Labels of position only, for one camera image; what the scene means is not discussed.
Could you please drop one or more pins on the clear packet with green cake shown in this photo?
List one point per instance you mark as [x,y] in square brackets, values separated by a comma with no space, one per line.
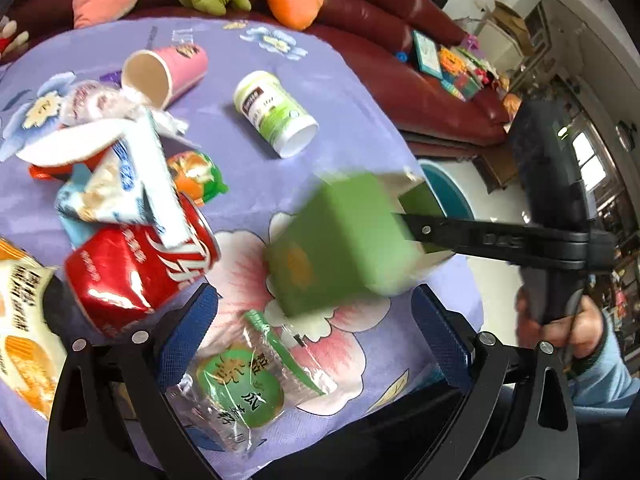
[240,390]

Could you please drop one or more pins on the person's right hand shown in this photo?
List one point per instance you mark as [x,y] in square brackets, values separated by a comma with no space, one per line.
[590,335]

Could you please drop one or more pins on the green cardboard box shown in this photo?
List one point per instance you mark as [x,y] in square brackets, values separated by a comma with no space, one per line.
[340,240]

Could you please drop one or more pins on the clear printed plastic bag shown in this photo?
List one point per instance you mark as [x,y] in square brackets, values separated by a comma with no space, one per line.
[95,102]

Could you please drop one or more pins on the brown cardboard box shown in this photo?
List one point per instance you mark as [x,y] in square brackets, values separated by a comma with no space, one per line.
[512,25]
[500,165]

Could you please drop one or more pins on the colourful toy pile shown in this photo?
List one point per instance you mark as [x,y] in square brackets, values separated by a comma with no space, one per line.
[465,72]

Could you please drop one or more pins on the red wrapper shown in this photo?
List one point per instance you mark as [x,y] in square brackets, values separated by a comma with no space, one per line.
[42,172]

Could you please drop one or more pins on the person's right forearm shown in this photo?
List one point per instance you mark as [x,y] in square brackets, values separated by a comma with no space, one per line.
[610,375]

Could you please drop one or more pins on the dark red leather sofa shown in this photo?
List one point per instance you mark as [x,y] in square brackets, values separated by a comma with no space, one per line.
[380,75]

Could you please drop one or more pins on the white and green bottle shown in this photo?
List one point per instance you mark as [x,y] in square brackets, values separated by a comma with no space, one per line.
[270,110]

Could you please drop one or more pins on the pink paper cup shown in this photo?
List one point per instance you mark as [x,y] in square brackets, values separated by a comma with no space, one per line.
[185,67]

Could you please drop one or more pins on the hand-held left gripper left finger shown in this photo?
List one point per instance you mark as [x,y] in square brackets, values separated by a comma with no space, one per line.
[187,335]

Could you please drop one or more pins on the green plastic utensil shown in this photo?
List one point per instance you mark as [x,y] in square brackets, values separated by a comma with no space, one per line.
[280,355]

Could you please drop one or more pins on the white and teal trash bin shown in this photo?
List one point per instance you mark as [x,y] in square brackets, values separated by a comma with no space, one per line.
[445,190]

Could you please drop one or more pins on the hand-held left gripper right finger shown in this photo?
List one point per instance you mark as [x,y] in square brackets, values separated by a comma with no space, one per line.
[440,335]

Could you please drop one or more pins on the white paper tissue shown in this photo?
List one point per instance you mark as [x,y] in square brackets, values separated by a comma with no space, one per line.
[85,140]

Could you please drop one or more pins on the red soda can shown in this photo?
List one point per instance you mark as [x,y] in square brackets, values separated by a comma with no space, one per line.
[130,270]

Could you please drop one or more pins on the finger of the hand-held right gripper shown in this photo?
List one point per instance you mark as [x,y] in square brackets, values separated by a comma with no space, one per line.
[500,241]

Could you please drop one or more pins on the blue and white snack wrapper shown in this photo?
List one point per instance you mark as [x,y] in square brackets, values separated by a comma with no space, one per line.
[107,190]

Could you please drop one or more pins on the white and orange chips bag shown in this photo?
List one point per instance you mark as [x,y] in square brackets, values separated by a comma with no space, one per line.
[25,340]

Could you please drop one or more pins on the purple floral blanket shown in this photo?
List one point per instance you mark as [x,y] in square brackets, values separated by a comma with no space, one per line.
[340,125]

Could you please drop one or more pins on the white rabbit plush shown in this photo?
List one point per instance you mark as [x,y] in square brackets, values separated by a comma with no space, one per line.
[10,35]

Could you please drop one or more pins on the teal book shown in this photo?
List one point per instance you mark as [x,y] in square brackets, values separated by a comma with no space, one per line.
[426,55]

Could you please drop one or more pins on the orange and green snack packet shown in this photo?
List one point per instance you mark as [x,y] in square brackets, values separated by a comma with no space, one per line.
[195,172]

